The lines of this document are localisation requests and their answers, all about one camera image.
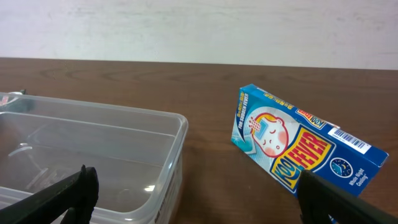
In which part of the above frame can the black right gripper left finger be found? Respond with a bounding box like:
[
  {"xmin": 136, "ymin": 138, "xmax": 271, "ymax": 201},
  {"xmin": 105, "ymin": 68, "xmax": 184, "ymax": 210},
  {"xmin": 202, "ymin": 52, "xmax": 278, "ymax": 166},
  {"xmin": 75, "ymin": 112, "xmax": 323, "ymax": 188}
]
[{"xmin": 1, "ymin": 166, "xmax": 99, "ymax": 224}]

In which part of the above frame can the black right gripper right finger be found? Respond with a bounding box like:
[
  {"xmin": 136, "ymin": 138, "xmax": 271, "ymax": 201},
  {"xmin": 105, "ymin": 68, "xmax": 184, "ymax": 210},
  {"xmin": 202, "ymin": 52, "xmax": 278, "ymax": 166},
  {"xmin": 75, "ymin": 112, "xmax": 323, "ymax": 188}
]
[{"xmin": 297, "ymin": 170, "xmax": 397, "ymax": 224}]

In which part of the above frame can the blue KoolFever box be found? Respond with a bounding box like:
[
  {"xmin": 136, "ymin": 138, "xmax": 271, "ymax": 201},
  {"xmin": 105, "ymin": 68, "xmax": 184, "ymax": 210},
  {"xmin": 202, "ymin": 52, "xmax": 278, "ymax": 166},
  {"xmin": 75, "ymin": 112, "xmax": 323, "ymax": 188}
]
[{"xmin": 231, "ymin": 84, "xmax": 389, "ymax": 196}]

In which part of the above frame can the clear plastic container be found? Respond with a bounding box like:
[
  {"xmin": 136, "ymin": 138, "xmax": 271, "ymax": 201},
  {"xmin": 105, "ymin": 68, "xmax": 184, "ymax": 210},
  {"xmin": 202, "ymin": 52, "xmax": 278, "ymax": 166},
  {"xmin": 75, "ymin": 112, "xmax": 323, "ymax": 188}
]
[{"xmin": 1, "ymin": 91, "xmax": 188, "ymax": 223}]

